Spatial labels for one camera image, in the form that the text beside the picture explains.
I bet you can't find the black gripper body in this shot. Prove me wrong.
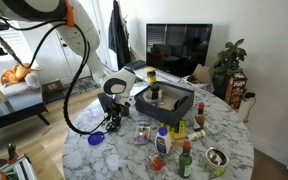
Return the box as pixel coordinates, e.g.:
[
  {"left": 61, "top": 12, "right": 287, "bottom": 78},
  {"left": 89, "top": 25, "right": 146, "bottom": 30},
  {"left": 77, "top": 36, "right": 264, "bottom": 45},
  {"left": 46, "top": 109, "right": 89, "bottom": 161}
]
[{"left": 107, "top": 102, "right": 125, "bottom": 122}]

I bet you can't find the blue round lid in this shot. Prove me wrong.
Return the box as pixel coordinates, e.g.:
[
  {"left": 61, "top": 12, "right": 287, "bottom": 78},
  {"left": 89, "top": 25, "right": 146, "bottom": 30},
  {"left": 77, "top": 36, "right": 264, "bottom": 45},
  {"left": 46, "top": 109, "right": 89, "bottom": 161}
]
[{"left": 87, "top": 131, "right": 106, "bottom": 146}]

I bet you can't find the white cup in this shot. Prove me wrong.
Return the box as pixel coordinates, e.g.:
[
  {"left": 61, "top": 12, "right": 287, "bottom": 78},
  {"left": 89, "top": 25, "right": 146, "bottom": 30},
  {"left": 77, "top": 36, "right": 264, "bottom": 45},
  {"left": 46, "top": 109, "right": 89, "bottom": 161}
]
[{"left": 142, "top": 89, "right": 163, "bottom": 108}]

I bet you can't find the clear plastic cup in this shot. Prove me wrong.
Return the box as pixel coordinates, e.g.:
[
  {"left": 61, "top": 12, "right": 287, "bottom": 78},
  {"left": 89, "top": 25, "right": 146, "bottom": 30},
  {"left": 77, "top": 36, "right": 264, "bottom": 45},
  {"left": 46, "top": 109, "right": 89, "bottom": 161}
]
[{"left": 106, "top": 153, "right": 121, "bottom": 172}]

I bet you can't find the yellow lid vitamin bottle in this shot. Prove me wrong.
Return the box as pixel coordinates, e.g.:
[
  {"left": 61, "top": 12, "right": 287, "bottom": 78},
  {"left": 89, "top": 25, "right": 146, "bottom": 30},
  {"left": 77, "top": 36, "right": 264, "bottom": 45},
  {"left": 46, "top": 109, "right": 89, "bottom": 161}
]
[{"left": 146, "top": 67, "right": 158, "bottom": 85}]

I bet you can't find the purple top snack pouch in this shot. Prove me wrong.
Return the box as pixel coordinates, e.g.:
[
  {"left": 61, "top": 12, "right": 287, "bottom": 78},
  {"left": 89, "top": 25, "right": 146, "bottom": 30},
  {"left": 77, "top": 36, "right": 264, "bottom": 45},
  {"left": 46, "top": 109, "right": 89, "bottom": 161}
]
[{"left": 133, "top": 124, "right": 152, "bottom": 146}]

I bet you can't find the white paper sheet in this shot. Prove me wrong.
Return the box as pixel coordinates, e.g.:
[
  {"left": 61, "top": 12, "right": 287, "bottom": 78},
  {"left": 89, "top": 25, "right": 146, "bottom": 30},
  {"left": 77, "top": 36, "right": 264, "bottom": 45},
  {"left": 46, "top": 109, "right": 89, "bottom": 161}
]
[{"left": 130, "top": 81, "right": 151, "bottom": 98}]

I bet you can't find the grey rug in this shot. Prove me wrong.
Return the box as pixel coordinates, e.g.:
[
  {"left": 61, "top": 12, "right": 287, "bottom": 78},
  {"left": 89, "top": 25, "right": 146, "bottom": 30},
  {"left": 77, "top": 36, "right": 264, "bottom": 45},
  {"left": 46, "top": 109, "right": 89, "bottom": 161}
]
[{"left": 62, "top": 75, "right": 102, "bottom": 98}]

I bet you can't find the navy cardboard box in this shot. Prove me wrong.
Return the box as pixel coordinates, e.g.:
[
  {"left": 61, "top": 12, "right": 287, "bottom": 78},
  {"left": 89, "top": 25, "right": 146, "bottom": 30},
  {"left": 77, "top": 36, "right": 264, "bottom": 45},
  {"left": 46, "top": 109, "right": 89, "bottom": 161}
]
[{"left": 133, "top": 81, "right": 196, "bottom": 128}]

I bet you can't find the black yellow bottle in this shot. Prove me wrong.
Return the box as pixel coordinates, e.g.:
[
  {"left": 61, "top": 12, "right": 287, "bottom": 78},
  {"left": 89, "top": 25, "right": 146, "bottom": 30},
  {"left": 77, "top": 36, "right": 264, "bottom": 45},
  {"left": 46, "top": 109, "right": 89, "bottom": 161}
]
[{"left": 149, "top": 84, "right": 161, "bottom": 100}]

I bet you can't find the white bottle blue cap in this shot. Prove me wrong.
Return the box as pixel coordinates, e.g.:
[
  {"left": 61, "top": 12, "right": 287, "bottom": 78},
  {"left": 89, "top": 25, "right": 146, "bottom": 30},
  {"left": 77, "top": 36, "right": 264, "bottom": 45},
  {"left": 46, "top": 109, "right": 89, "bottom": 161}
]
[{"left": 154, "top": 126, "right": 172, "bottom": 156}]

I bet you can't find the dark grey laptop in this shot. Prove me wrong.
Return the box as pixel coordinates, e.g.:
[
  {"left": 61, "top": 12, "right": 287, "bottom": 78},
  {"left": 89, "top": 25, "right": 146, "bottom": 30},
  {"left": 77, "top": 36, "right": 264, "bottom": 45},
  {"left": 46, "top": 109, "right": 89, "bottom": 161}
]
[{"left": 125, "top": 59, "right": 148, "bottom": 71}]

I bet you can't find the small jar red cap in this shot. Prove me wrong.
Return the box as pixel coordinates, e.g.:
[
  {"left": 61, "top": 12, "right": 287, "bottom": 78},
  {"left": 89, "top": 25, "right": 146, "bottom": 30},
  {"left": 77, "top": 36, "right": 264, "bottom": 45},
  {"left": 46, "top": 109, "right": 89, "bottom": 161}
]
[{"left": 149, "top": 152, "right": 165, "bottom": 172}]

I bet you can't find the white television stand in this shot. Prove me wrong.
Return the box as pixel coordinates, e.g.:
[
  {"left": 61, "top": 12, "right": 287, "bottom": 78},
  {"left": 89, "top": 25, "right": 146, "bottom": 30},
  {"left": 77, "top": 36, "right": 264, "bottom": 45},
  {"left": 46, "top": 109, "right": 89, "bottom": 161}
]
[{"left": 133, "top": 64, "right": 215, "bottom": 93}]

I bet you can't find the yellow package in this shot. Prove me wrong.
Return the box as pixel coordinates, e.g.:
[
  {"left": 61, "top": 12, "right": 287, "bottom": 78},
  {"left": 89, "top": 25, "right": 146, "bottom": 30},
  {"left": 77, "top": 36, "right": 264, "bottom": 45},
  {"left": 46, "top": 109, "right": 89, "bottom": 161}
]
[{"left": 159, "top": 119, "right": 188, "bottom": 140}]

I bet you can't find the black round object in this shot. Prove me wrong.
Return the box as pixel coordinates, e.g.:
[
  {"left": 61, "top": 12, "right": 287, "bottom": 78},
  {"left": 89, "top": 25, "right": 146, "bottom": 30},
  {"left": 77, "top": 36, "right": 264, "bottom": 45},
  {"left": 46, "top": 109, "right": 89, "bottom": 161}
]
[{"left": 172, "top": 95, "right": 190, "bottom": 112}]

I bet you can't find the small cardboard floor box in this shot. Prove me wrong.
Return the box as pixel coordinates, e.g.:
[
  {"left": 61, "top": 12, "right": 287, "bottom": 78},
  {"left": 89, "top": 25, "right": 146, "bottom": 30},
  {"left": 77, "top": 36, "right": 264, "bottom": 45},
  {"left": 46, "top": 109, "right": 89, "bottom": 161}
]
[{"left": 41, "top": 78, "right": 66, "bottom": 95}]

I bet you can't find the black hanging coat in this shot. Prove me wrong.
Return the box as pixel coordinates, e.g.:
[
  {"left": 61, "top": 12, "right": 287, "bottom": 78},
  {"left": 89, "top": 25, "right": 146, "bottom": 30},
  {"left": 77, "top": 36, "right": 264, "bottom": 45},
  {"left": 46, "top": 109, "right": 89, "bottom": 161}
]
[{"left": 107, "top": 0, "right": 132, "bottom": 71}]

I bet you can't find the white panel door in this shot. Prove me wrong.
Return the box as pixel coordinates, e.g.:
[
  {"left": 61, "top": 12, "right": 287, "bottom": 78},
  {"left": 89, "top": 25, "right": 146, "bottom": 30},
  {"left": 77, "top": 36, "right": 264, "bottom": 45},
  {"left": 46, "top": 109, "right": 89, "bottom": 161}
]
[{"left": 33, "top": 19, "right": 113, "bottom": 84}]

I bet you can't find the small white bottle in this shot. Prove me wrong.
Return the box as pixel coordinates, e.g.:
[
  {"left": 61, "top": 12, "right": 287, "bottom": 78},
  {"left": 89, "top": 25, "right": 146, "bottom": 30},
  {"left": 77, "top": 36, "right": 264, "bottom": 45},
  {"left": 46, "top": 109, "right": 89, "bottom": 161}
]
[{"left": 187, "top": 129, "right": 207, "bottom": 142}]

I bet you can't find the green glass bottle red cap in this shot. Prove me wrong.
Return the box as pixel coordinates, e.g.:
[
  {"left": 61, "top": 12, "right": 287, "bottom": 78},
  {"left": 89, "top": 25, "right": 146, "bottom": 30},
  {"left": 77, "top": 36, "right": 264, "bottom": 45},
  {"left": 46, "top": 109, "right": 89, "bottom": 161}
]
[{"left": 178, "top": 140, "right": 194, "bottom": 179}]

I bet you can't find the brown sauce bottle red cap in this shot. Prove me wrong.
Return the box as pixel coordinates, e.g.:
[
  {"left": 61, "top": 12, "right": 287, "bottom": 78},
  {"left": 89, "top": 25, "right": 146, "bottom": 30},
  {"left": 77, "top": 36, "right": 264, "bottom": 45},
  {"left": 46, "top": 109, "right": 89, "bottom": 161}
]
[{"left": 193, "top": 101, "right": 206, "bottom": 132}]

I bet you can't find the black flat screen television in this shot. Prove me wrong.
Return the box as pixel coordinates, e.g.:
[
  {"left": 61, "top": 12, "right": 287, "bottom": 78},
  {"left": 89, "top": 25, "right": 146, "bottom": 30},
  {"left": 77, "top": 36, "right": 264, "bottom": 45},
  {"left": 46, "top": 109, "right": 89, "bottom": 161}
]
[{"left": 145, "top": 23, "right": 214, "bottom": 78}]

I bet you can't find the open cardboard box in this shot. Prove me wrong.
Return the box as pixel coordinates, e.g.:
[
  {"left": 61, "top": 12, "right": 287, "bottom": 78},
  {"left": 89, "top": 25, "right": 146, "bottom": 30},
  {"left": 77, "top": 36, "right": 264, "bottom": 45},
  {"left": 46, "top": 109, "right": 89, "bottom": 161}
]
[{"left": 185, "top": 63, "right": 212, "bottom": 85}]

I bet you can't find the dark coffee table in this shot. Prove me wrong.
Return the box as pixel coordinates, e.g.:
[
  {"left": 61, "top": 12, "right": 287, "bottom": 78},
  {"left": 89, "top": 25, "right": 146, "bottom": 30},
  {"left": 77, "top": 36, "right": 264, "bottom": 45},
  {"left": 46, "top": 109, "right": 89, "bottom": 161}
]
[{"left": 0, "top": 87, "right": 51, "bottom": 135}]

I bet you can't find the black tool red band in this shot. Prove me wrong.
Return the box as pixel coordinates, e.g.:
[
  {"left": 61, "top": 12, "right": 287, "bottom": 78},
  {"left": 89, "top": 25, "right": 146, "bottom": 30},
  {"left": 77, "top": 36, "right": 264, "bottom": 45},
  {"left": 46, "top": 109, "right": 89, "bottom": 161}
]
[{"left": 6, "top": 142, "right": 18, "bottom": 164}]

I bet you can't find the green white striped box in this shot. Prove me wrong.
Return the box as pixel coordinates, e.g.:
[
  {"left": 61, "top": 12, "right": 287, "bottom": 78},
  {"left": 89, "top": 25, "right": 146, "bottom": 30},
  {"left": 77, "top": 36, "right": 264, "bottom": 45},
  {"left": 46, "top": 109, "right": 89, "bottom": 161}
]
[{"left": 0, "top": 153, "right": 38, "bottom": 180}]

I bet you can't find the orange plush toy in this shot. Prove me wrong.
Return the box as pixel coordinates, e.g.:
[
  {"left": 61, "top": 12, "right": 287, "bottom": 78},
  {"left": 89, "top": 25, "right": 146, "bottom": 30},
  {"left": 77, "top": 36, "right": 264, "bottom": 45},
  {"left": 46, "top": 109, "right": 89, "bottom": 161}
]
[{"left": 0, "top": 62, "right": 42, "bottom": 88}]

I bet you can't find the open green tin can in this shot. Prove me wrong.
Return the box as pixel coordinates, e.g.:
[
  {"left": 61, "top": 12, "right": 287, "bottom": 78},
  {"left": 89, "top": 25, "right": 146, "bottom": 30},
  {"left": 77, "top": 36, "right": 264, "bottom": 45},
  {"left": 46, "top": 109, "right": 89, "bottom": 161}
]
[{"left": 204, "top": 146, "right": 230, "bottom": 178}]

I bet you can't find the orange game box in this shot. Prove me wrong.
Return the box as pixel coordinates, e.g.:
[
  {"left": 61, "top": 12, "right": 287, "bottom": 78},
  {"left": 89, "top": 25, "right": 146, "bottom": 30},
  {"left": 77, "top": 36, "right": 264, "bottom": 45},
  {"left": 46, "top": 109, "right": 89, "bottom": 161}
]
[{"left": 224, "top": 71, "right": 248, "bottom": 113}]

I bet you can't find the green potted plant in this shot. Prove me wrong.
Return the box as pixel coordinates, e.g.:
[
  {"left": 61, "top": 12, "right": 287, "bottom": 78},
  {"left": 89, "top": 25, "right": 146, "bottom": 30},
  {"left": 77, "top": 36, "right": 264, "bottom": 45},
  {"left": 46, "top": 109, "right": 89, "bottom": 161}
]
[{"left": 212, "top": 38, "right": 248, "bottom": 99}]

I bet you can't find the white floor device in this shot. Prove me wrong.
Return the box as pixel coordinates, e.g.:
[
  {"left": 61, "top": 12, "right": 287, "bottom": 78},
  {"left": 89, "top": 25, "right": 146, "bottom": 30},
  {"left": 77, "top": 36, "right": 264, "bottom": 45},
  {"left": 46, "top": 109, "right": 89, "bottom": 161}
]
[{"left": 237, "top": 96, "right": 257, "bottom": 124}]

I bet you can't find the black power adapter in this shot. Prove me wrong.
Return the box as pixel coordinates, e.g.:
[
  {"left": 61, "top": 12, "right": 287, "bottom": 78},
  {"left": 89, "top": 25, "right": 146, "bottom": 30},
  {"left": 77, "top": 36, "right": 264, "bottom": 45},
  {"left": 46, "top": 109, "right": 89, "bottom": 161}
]
[{"left": 243, "top": 91, "right": 257, "bottom": 100}]

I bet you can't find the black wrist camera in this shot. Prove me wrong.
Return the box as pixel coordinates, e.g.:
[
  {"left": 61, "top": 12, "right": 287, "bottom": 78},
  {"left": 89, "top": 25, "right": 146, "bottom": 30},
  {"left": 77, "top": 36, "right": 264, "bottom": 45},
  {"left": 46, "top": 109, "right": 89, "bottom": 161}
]
[{"left": 97, "top": 92, "right": 115, "bottom": 114}]

